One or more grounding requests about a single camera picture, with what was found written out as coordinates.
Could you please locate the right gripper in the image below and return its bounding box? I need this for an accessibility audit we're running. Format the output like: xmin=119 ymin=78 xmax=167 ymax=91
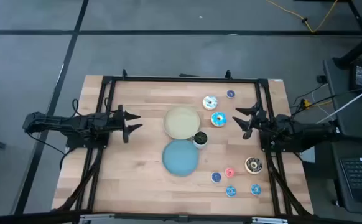
xmin=231 ymin=102 xmax=274 ymax=140

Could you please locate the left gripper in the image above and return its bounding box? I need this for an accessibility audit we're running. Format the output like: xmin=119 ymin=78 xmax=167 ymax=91
xmin=105 ymin=104 xmax=144 ymax=144

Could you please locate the large blue frosted donut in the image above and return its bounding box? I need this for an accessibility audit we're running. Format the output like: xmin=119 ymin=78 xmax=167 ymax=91
xmin=210 ymin=111 xmax=228 ymax=128

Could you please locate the large chocolate donut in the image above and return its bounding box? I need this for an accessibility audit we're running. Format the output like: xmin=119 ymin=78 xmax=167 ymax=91
xmin=244 ymin=156 xmax=264 ymax=175

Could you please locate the large white sprinkled donut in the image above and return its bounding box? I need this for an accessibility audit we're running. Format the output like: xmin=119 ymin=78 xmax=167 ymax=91
xmin=202 ymin=95 xmax=219 ymax=111

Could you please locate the succulent in white pot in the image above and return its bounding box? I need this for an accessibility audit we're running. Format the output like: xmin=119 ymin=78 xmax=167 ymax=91
xmin=192 ymin=131 xmax=209 ymax=149

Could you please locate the beige round plate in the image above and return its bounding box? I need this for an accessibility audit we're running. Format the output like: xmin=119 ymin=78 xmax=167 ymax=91
xmin=163 ymin=106 xmax=202 ymax=141

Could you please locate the teal round plate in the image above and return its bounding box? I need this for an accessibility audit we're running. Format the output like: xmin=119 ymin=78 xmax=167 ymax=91
xmin=162 ymin=139 xmax=200 ymax=178

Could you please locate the black side desk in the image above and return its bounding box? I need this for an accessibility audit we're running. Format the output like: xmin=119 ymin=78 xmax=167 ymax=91
xmin=322 ymin=57 xmax=362 ymax=217

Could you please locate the black laptop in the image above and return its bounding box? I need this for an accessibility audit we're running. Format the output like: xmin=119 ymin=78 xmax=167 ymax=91
xmin=339 ymin=157 xmax=362 ymax=206

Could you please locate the black stand leg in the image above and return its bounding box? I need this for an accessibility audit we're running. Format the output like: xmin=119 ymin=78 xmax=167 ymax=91
xmin=333 ymin=0 xmax=362 ymax=70

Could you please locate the black aluminium table frame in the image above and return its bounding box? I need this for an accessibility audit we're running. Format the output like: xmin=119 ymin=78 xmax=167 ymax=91
xmin=52 ymin=68 xmax=314 ymax=218

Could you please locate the silver metal bracket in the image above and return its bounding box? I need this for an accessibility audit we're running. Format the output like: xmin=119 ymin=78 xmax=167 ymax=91
xmin=78 ymin=213 xmax=115 ymax=224
xmin=251 ymin=217 xmax=289 ymax=224

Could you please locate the white cable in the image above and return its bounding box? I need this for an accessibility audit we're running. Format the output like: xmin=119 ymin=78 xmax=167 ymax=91
xmin=316 ymin=82 xmax=362 ymax=124

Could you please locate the yellow extension cable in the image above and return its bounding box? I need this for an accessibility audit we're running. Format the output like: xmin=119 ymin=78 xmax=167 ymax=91
xmin=264 ymin=0 xmax=339 ymax=34

